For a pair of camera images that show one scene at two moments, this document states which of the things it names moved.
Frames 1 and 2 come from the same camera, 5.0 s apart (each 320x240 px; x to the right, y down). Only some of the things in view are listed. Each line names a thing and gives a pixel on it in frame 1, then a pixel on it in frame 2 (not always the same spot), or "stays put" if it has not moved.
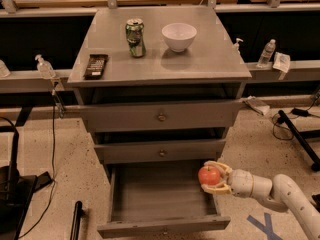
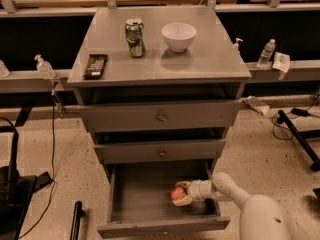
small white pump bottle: [235, 47] stays put
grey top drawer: [160, 115] stays put
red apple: [209, 175] to [177, 193]
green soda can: [135, 33] stays put
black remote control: [95, 66] stays put
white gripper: [240, 183] to [195, 191]
